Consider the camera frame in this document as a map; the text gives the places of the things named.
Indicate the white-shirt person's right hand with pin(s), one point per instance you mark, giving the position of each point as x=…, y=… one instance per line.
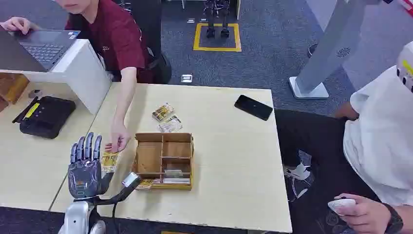
x=346, y=111

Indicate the white-shirt person's left hand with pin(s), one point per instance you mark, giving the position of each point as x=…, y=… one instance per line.
x=364, y=214

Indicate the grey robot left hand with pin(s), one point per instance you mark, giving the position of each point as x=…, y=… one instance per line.
x=84, y=179

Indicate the red-shirt person's left hand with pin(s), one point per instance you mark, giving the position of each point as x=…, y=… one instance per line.
x=120, y=138

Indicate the red-shirt person's right hand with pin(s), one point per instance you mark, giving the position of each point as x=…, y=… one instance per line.
x=17, y=25

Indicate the white handheld controller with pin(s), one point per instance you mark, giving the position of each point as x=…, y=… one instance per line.
x=340, y=205

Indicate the yellow printed card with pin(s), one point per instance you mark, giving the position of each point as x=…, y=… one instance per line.
x=109, y=162

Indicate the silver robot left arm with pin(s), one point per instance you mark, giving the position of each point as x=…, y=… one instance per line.
x=75, y=218

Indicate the grey laptop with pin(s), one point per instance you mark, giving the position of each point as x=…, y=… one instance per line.
x=35, y=48

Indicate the black wristwatch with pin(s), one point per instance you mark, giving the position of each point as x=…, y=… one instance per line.
x=394, y=221

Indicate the person in white shirt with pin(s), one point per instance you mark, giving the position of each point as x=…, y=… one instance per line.
x=380, y=139

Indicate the wooden compartment box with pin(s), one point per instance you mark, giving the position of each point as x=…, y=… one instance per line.
x=164, y=161

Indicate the yellow card in clear sleeve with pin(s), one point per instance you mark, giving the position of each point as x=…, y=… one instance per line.
x=163, y=112

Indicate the pale card in clear sleeve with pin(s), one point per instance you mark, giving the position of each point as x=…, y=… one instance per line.
x=170, y=124

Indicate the small yellow card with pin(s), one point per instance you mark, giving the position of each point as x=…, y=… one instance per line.
x=145, y=184

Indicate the brown cardboard box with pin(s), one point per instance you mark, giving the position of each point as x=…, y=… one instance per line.
x=13, y=87

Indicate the stack of cards in sleeves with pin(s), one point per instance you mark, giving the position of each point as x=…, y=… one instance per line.
x=176, y=177

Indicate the small grey round object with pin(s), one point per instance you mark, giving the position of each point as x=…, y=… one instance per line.
x=35, y=93

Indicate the black pouch with yellow label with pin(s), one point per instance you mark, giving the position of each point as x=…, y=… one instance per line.
x=46, y=118

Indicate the white desk riser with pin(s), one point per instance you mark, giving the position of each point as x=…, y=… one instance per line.
x=80, y=71

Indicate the silver floor socket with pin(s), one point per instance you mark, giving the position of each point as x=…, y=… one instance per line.
x=186, y=78

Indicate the black smartphone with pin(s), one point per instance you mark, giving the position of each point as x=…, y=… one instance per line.
x=253, y=107

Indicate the person in red shirt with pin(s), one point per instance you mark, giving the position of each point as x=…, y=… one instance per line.
x=113, y=35

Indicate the black office chair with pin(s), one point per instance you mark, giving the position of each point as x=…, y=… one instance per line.
x=155, y=38

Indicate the yellow floor tape square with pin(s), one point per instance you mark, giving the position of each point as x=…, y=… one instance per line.
x=216, y=49

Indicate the small white floor plate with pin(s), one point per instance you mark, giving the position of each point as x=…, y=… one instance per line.
x=190, y=20

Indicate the black robot legs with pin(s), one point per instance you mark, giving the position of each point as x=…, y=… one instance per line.
x=217, y=17

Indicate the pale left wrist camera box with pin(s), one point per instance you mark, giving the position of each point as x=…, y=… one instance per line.
x=130, y=179

